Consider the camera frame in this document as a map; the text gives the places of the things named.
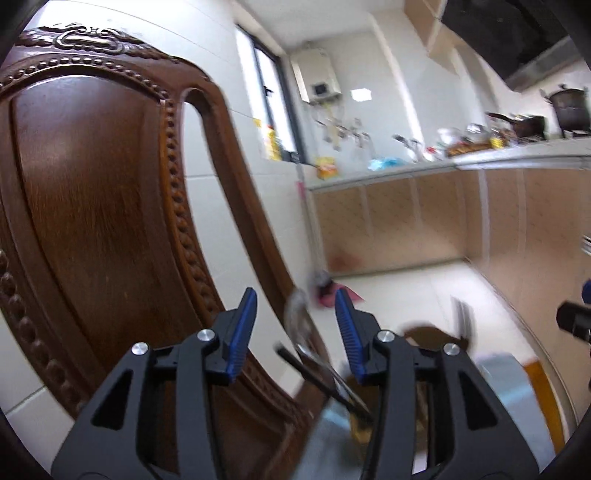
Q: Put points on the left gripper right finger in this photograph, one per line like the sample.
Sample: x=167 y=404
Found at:
x=437 y=418

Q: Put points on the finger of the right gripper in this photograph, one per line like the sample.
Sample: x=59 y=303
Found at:
x=586 y=292

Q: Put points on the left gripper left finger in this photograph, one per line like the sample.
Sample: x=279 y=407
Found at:
x=152 y=417

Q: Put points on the steel fork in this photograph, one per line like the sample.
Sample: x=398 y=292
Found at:
x=464 y=316

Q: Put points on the large steel spoon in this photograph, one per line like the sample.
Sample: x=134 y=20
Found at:
x=301 y=330

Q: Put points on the black chopstick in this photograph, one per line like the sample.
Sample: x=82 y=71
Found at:
x=318 y=380

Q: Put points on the kitchen counter with cabinets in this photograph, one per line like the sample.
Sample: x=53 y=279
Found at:
x=520 y=215

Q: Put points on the wooden slatted utensil holder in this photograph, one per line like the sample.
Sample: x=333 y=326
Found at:
x=385 y=369

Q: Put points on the black wok pan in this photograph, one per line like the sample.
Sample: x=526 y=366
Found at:
x=524 y=126

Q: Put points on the black cooking pot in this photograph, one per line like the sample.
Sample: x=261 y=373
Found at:
x=571 y=110

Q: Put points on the carved brown wooden chair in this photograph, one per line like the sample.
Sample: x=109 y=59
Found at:
x=98 y=246

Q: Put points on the broom with pink dustpan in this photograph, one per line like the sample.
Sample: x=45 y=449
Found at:
x=323 y=285

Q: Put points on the black range hood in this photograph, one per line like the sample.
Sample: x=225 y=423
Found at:
x=522 y=41

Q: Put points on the chrome sink faucet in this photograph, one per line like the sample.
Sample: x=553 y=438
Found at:
x=364 y=142

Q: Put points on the yellow box on counter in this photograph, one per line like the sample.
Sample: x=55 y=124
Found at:
x=326 y=167

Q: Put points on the yellow detergent bottle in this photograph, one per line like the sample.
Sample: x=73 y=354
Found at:
x=273 y=147

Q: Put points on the white gas water heater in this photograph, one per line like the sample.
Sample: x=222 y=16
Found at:
x=315 y=77

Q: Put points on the window with dark frame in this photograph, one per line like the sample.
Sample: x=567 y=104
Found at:
x=269 y=97

